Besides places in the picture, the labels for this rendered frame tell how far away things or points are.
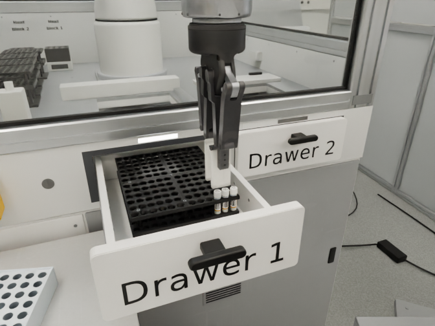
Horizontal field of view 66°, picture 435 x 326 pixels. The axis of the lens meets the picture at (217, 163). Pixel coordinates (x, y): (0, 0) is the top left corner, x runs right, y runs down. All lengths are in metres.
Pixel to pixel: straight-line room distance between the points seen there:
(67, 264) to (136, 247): 0.28
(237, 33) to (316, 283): 0.91
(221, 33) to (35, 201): 0.48
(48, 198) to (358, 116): 0.73
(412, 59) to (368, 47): 1.52
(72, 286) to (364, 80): 0.76
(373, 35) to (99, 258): 0.73
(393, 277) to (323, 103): 1.20
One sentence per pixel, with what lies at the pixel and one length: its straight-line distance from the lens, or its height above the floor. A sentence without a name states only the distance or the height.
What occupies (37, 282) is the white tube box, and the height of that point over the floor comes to 0.79.
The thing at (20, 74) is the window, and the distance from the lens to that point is 0.67.
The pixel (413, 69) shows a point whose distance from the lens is 2.40.
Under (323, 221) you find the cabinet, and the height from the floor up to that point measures 0.61.
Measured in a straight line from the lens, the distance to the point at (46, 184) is 0.72.
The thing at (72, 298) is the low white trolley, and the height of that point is 0.76.
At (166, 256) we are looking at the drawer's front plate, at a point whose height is 0.90.
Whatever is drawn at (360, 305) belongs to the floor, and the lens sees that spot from 1.69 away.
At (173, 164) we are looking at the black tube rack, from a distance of 0.66.
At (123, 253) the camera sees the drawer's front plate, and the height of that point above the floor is 0.92.
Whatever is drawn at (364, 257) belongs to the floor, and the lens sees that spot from 1.94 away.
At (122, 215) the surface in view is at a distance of 0.64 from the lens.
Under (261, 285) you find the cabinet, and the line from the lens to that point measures 1.06.
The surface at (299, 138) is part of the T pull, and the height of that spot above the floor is 0.91.
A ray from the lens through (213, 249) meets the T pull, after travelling 0.43.
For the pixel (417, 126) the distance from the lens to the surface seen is 2.38.
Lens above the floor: 1.19
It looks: 26 degrees down
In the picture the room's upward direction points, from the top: straight up
